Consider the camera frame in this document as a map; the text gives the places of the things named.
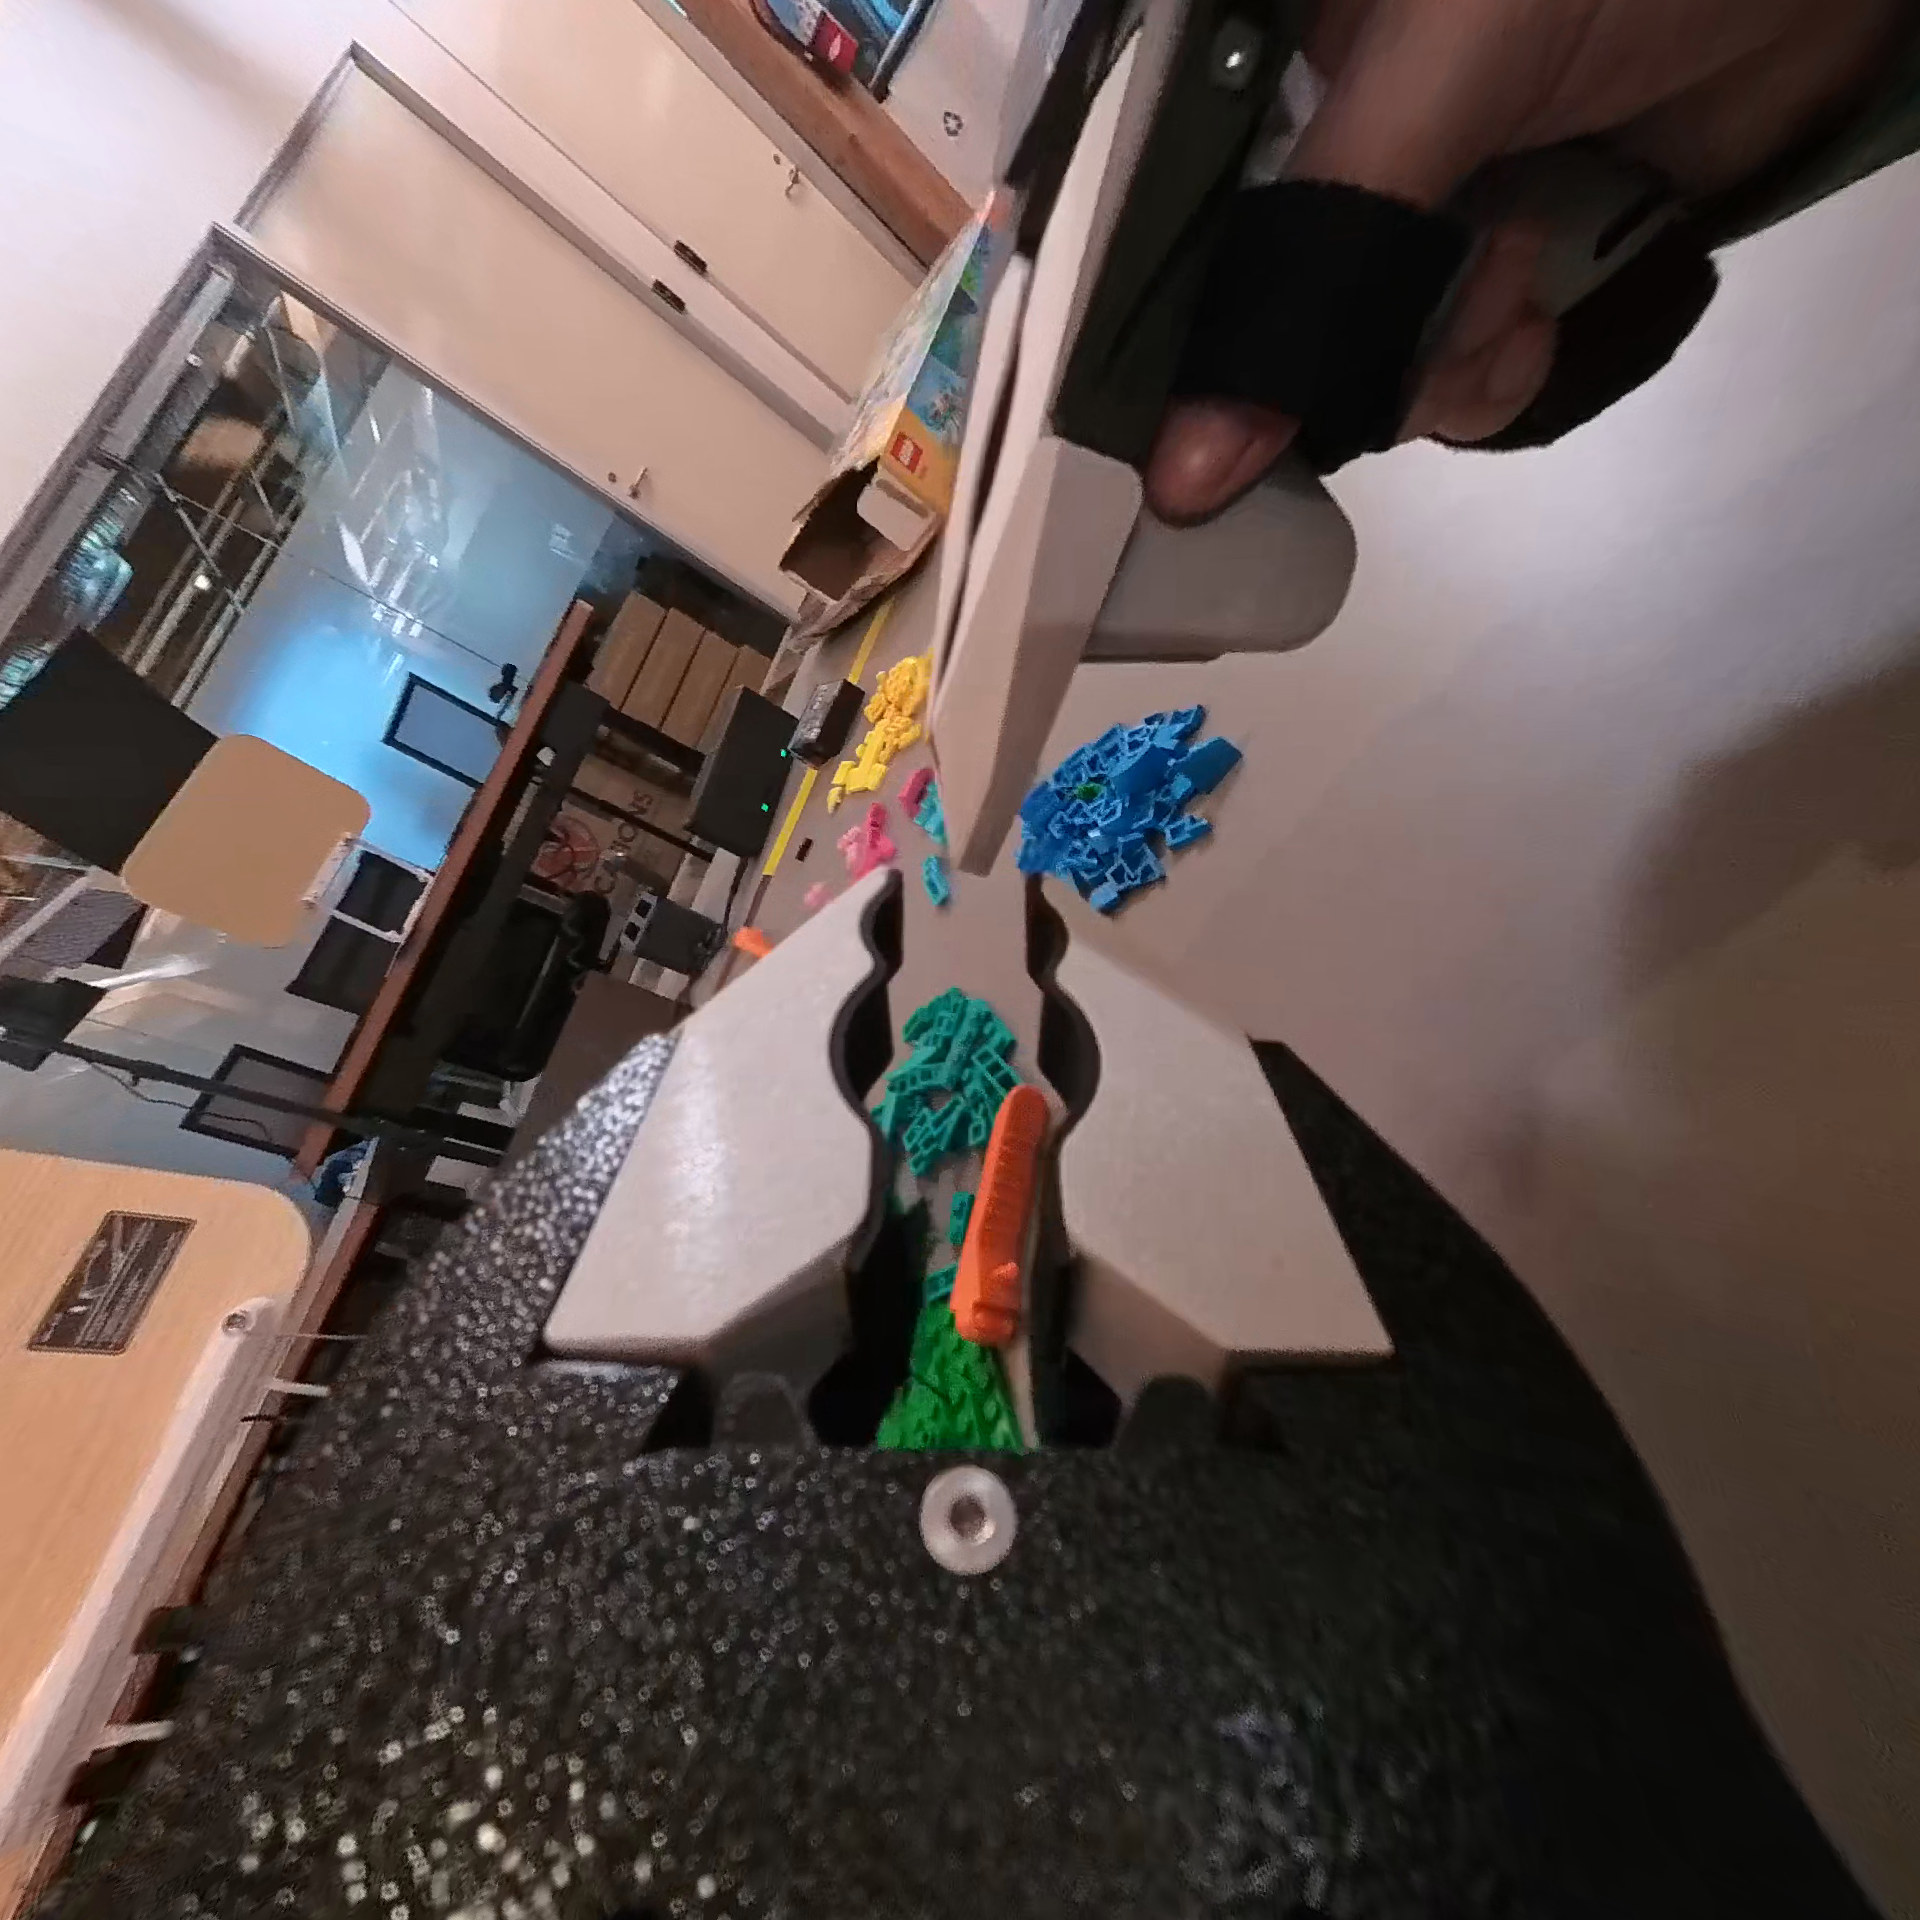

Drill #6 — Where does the pile of yellow lego bricks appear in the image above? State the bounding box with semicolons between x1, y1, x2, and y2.
823;652;936;820

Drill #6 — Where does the black office chair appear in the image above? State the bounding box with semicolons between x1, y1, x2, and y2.
449;885;606;1083

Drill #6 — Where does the brown cardboard box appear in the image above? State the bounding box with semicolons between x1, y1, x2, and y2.
669;632;772;747
584;592;673;712
632;607;712;731

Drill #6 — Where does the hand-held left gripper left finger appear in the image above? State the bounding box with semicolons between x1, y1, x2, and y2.
540;867;904;1398

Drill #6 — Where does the black computer case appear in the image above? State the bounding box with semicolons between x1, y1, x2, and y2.
685;686;803;861

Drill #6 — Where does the person's right hand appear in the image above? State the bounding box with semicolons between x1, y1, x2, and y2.
1148;0;1887;523

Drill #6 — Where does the black label plate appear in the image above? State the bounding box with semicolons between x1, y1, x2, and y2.
28;1208;196;1356

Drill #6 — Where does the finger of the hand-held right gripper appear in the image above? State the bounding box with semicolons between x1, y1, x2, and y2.
926;0;1190;878
932;182;1039;740

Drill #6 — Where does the person's right forearm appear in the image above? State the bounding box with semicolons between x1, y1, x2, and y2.
1695;0;1920;259

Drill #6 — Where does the green lego build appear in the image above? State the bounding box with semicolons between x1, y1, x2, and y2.
875;1185;1039;1456

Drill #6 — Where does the pile of teal lego bricks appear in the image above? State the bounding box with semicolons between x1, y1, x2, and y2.
865;988;1071;1185

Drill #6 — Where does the pile of blue lego bricks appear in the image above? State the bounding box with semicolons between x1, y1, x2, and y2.
1016;706;1248;916

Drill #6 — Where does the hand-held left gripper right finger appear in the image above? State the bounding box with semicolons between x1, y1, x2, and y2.
1023;878;1399;1427

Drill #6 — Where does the wooden shelf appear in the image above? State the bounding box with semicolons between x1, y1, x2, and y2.
676;0;980;277

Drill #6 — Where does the light wooden table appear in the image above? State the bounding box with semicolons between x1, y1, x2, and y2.
0;1147;324;1803

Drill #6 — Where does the colourful lego box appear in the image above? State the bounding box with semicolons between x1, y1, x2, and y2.
776;201;1013;632

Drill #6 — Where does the pile of pink lego bricks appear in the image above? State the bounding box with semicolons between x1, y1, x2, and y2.
809;771;938;911

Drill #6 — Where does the yellow tape strip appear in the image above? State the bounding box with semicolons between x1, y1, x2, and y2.
758;601;894;878

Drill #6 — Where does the glass partition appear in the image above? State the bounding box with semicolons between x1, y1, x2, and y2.
0;225;620;1052

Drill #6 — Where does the orange brick separator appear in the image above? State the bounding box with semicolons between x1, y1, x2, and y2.
957;1083;1053;1346

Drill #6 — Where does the white wall cabinet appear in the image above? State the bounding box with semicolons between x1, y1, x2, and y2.
236;0;978;618

